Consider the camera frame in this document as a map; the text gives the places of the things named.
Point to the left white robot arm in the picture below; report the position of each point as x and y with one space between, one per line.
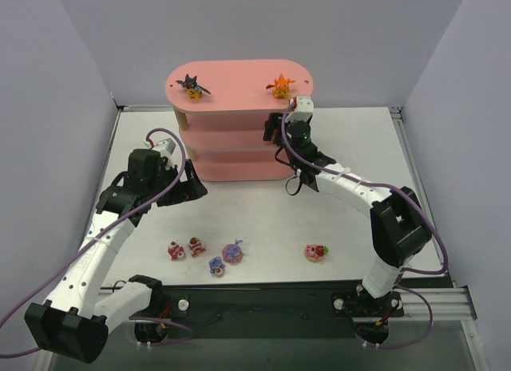
71 321

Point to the orange spiky creature toy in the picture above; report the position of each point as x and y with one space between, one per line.
281 86

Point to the black bat creature toy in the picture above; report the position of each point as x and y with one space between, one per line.
192 88

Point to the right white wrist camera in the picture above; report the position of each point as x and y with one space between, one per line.
301 108

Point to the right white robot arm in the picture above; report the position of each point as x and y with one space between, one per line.
398 230

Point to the pink bear strawberry donut toy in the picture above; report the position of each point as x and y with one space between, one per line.
315 252

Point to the strawberry cake bear toy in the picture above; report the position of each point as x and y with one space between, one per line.
196 247

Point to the small purple bunny toy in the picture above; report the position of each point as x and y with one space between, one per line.
217 267

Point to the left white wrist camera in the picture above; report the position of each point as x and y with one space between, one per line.
165 147

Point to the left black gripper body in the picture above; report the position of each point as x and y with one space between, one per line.
176 187

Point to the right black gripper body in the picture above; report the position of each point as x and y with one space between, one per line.
277 128

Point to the purple bunny donut toy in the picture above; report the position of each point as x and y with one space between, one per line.
232 253

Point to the pink three-tier shelf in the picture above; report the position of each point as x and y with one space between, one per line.
223 132

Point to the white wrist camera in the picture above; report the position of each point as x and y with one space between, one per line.
301 108
165 147

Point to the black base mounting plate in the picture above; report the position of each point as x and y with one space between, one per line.
283 310

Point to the red white cake toy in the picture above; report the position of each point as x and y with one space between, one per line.
176 251

